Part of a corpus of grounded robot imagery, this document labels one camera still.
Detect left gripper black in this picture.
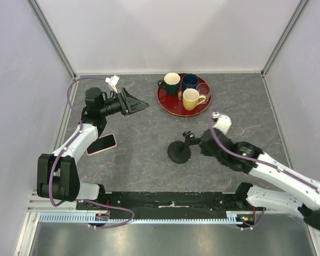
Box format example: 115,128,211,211
100,87,148,117

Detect black phone stand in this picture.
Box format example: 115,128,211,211
167,131,202,164

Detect phone with pink case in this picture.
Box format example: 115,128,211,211
86,133,117,156

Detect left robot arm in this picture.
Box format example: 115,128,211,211
37,87,149,210

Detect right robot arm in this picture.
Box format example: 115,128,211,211
199,128,320,231

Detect red round tray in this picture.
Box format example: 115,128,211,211
157,77,212,117

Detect dark green mug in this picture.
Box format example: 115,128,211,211
157,73,181,95

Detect yellow mug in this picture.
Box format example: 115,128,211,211
182,89,206,111

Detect clear glass cup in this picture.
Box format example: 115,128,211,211
196,83,211,104

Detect dark blue mug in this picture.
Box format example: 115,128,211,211
182,74,199,91

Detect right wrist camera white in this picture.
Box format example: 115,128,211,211
211,111,232,135

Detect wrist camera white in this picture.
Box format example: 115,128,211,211
105,75,119,93
211,111,232,135

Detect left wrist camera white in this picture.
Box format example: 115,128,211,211
105,75,119,93

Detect slotted cable duct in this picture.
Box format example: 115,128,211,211
38,212,255,225

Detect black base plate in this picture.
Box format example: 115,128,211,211
76,190,246,221

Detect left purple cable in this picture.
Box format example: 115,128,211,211
49,75,136,230

